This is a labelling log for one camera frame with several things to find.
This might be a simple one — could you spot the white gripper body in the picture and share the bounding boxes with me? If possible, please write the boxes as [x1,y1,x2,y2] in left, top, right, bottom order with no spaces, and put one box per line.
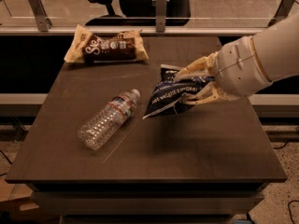
[214,36,272,97]

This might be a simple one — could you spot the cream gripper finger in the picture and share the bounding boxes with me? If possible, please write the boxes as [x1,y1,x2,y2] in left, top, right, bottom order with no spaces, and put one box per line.
[180,81,239,105]
[174,52,218,81]

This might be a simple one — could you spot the blue chip bag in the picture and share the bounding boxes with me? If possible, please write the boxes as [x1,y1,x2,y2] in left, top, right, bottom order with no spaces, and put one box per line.
[143,64,215,119]

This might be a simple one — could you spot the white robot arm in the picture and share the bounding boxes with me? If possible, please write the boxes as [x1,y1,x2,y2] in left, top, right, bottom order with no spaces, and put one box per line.
[175,14,299,105]

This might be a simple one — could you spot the brown and cream snack bag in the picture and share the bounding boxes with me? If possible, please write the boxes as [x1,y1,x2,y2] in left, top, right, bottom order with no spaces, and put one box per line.
[64,25,149,63]

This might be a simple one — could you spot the clear plastic water bottle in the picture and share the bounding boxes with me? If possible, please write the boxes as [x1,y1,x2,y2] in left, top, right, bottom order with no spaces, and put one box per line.
[78,89,140,150]

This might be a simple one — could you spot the black office chair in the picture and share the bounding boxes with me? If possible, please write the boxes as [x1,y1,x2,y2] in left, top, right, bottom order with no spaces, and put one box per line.
[86,0,191,26]

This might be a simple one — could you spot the glass partition panel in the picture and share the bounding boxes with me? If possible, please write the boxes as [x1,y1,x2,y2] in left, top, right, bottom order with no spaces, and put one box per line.
[0,0,299,30]

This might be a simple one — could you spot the middle metal bracket post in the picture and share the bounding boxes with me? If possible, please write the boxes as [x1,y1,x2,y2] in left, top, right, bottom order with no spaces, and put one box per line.
[156,0,166,33]

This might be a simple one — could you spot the metal bracket post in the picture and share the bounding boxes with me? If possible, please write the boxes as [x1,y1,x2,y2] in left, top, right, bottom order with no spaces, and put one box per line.
[268,0,295,27]
[156,0,166,33]
[28,0,52,32]

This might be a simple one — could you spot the right metal bracket post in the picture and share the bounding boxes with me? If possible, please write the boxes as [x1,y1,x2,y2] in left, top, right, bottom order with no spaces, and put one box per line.
[268,0,295,27]

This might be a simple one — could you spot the black floor cable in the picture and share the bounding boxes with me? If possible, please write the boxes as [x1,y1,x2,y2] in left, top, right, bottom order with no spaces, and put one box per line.
[273,139,299,224]

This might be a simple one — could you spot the left metal bracket post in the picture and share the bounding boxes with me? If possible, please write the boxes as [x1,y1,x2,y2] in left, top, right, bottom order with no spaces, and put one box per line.
[28,0,52,32]

